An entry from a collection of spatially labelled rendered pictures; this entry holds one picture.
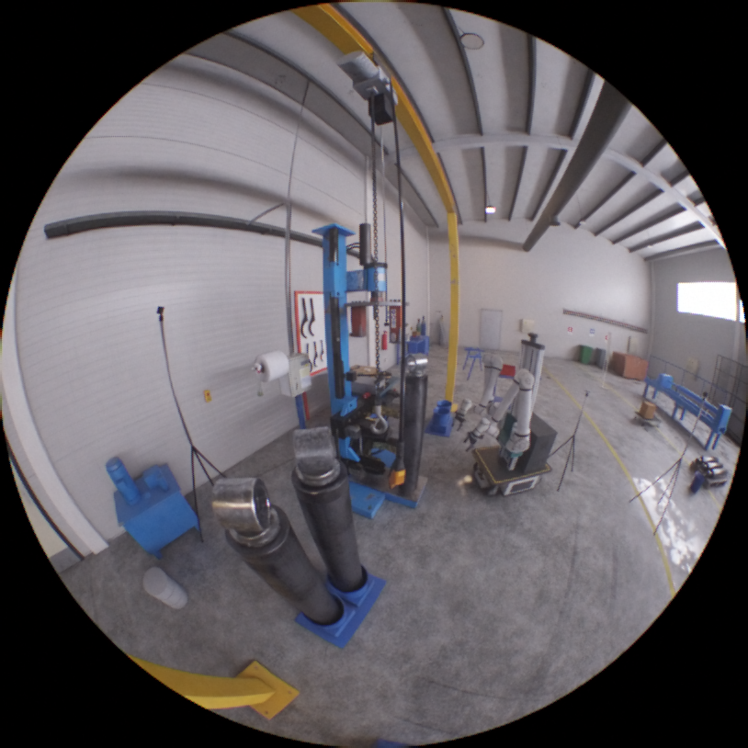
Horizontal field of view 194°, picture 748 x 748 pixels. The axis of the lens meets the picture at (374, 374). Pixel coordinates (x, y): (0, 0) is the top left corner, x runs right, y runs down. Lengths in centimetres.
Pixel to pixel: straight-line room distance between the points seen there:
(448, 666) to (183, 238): 464
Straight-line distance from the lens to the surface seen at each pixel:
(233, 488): 61
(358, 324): 200
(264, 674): 219
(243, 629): 228
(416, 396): 187
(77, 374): 294
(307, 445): 71
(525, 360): 253
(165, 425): 303
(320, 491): 78
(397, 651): 204
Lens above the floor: 204
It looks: 17 degrees down
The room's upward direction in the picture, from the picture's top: 1 degrees counter-clockwise
